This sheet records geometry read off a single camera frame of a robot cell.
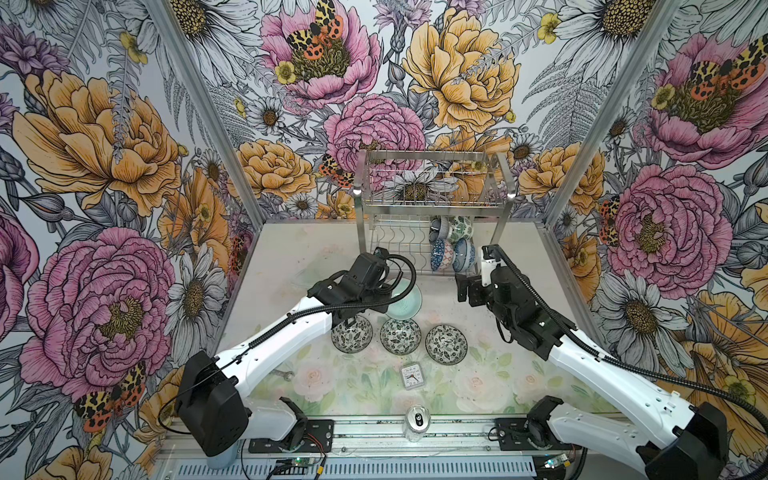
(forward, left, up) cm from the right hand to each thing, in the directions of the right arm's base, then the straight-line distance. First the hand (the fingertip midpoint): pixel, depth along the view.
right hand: (474, 281), depth 78 cm
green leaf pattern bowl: (+34, -4, -15) cm, 37 cm away
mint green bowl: (-3, +17, -8) cm, 19 cm away
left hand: (-2, +25, -5) cm, 25 cm away
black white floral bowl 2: (-5, +19, -20) cm, 28 cm away
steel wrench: (-15, +51, -21) cm, 57 cm away
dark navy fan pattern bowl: (+29, +4, -10) cm, 32 cm away
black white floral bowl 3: (-8, +6, -21) cm, 23 cm away
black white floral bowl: (-5, +33, -20) cm, 39 cm away
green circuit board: (-36, -16, -23) cm, 46 cm away
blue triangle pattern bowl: (+24, +5, -18) cm, 31 cm away
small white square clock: (-17, +16, -19) cm, 31 cm away
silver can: (-30, +17, -7) cm, 35 cm away
